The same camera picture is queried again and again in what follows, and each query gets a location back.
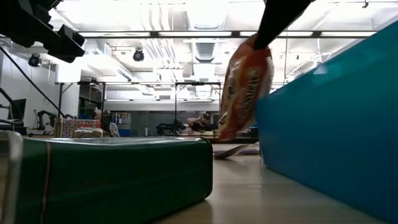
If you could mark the black rig light bar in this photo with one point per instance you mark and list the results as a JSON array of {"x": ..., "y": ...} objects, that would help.
[{"x": 235, "y": 34}]

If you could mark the black ceiling spot lamp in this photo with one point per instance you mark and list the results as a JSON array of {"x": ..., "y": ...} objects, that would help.
[
  {"x": 138, "y": 55},
  {"x": 34, "y": 60}
]

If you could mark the black computer monitor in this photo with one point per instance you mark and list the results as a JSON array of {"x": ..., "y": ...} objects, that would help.
[{"x": 18, "y": 109}]

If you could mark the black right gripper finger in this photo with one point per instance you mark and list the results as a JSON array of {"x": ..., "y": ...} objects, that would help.
[{"x": 280, "y": 18}]

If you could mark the teal plastic bin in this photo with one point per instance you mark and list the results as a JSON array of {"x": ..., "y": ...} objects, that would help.
[{"x": 326, "y": 130}]

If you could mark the black background robot arm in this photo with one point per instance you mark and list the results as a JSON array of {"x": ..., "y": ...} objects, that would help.
[
  {"x": 169, "y": 127},
  {"x": 43, "y": 117}
]

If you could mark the orange red candy bag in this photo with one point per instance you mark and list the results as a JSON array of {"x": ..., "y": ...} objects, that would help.
[{"x": 245, "y": 90}]

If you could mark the dark green tin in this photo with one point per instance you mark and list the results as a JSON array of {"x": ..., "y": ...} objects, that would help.
[{"x": 109, "y": 180}]

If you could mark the colourful patterned box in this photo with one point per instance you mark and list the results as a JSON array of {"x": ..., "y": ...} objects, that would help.
[{"x": 66, "y": 124}]

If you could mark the black aluminium table frame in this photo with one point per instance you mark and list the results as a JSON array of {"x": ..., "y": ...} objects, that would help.
[{"x": 236, "y": 142}]

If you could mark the black background rig frame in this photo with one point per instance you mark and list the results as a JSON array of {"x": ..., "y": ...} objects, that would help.
[{"x": 175, "y": 96}]

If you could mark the white ventilation duct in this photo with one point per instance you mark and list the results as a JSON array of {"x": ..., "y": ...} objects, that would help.
[{"x": 206, "y": 18}]

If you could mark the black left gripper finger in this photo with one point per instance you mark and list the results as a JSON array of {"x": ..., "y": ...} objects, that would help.
[{"x": 70, "y": 46}]

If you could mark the person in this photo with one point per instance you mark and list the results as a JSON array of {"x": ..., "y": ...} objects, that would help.
[
  {"x": 199, "y": 124},
  {"x": 98, "y": 114}
]

